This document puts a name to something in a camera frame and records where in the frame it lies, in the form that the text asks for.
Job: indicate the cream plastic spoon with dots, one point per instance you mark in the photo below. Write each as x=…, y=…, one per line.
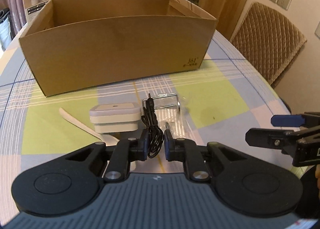
x=109, y=138

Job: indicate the checkered tablecloth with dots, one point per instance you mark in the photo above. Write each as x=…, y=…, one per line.
x=220, y=102

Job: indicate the brown quilted chair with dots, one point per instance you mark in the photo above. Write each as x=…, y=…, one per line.
x=269, y=41

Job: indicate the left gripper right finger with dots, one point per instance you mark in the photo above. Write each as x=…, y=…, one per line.
x=192, y=156

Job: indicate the person's right hand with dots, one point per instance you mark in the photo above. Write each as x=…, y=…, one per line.
x=317, y=176

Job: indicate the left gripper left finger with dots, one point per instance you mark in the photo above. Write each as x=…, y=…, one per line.
x=121, y=156

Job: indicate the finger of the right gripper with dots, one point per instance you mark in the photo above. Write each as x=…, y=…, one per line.
x=299, y=120
x=281, y=139

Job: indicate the white power adapter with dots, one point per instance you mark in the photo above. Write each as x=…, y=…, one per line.
x=115, y=118

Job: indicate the clear plastic bag with hook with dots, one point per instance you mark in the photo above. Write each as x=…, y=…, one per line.
x=171, y=114

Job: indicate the brown cardboard box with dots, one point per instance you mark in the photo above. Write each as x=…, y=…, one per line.
x=77, y=44

